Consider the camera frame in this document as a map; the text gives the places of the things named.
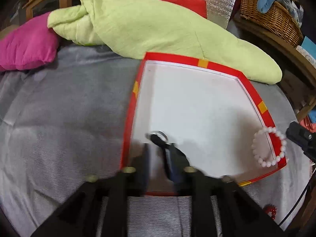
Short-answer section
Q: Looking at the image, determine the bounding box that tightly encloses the wicker basket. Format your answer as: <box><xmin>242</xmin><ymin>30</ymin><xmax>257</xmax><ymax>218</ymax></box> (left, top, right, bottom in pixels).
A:
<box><xmin>240</xmin><ymin>0</ymin><xmax>304</xmax><ymax>47</ymax></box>

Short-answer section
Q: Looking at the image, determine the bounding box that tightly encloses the black hair tie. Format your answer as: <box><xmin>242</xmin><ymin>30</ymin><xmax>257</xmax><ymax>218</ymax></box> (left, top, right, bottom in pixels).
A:
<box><xmin>148</xmin><ymin>133</ymin><xmax>174</xmax><ymax>151</ymax></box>

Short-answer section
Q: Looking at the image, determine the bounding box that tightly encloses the light blue cardboard box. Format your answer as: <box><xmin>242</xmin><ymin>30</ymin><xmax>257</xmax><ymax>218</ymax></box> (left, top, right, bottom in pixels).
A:
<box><xmin>301</xmin><ymin>36</ymin><xmax>316</xmax><ymax>59</ymax></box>

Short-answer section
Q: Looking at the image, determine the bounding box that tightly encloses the silver bangle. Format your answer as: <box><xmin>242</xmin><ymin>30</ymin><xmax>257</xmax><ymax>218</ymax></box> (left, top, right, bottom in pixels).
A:
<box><xmin>145</xmin><ymin>131</ymin><xmax>169</xmax><ymax>142</ymax></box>

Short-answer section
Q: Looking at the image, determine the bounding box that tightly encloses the magenta pillow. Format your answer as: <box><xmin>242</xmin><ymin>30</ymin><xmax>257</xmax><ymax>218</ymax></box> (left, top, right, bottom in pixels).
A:
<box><xmin>1</xmin><ymin>12</ymin><xmax>59</xmax><ymax>72</ymax></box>

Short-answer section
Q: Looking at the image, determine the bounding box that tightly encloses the small red cushion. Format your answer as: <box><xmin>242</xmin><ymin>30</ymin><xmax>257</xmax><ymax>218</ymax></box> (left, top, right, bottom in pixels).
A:
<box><xmin>161</xmin><ymin>0</ymin><xmax>207</xmax><ymax>19</ymax></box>

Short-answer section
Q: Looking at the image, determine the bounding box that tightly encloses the red shallow box tray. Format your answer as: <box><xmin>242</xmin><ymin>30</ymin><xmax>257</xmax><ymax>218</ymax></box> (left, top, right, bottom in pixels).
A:
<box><xmin>120</xmin><ymin>53</ymin><xmax>287</xmax><ymax>196</ymax></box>

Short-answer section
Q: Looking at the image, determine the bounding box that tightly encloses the white bead bracelet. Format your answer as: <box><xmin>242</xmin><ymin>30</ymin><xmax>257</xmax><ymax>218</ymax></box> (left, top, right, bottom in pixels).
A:
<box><xmin>251</xmin><ymin>126</ymin><xmax>288</xmax><ymax>168</ymax></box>

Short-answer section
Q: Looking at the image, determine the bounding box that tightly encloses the light green folded duvet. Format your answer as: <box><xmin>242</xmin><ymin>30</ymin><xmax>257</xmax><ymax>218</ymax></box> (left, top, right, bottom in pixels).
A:
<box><xmin>47</xmin><ymin>0</ymin><xmax>282</xmax><ymax>85</ymax></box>

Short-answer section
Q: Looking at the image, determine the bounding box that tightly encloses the wooden side table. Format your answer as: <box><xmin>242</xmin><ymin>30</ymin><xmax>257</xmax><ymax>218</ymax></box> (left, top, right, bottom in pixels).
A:
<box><xmin>232</xmin><ymin>14</ymin><xmax>315</xmax><ymax>121</ymax></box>

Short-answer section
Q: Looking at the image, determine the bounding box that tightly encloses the grey bed blanket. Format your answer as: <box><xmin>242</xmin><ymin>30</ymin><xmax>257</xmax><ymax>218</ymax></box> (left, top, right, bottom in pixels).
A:
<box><xmin>1</xmin><ymin>44</ymin><xmax>311</xmax><ymax>236</ymax></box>

